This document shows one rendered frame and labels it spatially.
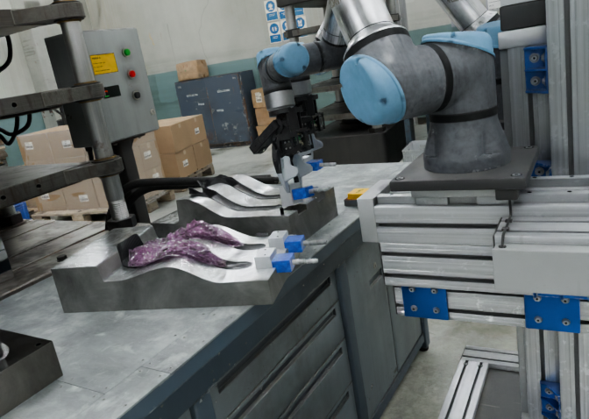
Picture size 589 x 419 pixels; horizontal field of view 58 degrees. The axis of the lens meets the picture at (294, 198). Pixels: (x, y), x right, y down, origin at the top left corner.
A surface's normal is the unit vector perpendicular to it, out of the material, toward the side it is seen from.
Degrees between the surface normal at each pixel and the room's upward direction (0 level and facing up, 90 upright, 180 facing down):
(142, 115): 90
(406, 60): 60
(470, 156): 72
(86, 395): 0
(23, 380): 90
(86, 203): 90
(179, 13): 90
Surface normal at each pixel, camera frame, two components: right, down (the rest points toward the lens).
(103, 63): 0.85, 0.00
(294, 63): 0.35, -0.01
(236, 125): -0.39, 0.31
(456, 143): -0.53, 0.00
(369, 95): -0.86, 0.36
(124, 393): -0.16, -0.95
